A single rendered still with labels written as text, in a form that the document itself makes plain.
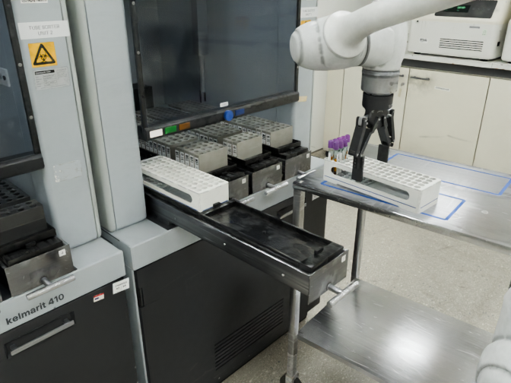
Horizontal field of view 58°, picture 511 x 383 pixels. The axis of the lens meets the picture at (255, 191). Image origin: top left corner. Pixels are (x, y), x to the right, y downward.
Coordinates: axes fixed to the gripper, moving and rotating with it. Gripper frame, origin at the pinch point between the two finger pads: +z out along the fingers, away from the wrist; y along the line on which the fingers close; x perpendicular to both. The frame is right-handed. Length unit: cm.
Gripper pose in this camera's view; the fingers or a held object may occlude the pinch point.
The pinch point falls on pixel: (369, 167)
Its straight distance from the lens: 127.8
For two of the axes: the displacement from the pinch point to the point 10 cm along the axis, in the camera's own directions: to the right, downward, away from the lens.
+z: 0.0, 9.1, 4.1
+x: -6.8, -3.0, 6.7
